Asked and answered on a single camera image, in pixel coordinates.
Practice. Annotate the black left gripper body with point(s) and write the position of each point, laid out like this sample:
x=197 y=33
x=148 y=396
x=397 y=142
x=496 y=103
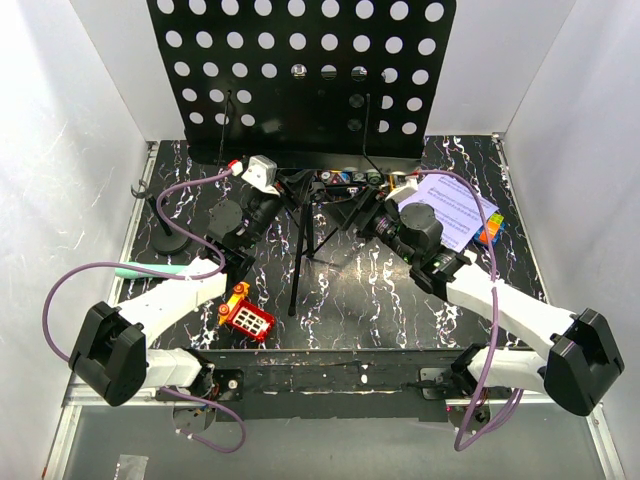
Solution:
x=262 y=213

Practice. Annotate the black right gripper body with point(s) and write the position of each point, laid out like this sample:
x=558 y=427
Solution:
x=384 y=224

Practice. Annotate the sheet music page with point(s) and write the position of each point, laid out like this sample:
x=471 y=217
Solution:
x=454 y=207

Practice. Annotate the black music stand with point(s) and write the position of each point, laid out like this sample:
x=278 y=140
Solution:
x=343 y=85

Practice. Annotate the black microphone desk stand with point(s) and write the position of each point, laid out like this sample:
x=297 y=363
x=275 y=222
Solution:
x=165 y=240

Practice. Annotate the mint green toy microphone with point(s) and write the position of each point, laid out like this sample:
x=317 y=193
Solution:
x=134 y=270

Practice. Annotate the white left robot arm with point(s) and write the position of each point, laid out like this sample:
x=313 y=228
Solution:
x=113 y=352

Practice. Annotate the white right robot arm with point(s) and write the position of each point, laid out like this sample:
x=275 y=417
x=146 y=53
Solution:
x=573 y=358

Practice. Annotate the black poker chip case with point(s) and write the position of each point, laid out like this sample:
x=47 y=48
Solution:
x=344 y=184

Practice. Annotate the red yellow toy brick house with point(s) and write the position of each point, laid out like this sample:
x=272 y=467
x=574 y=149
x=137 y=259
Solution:
x=240 y=314

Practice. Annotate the orange blue toy brick stack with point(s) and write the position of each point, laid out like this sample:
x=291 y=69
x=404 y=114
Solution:
x=495 y=224

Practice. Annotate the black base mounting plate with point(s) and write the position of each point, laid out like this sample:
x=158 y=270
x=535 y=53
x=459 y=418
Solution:
x=343 y=384

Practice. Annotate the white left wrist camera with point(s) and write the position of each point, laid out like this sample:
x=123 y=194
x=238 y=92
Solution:
x=260 y=173

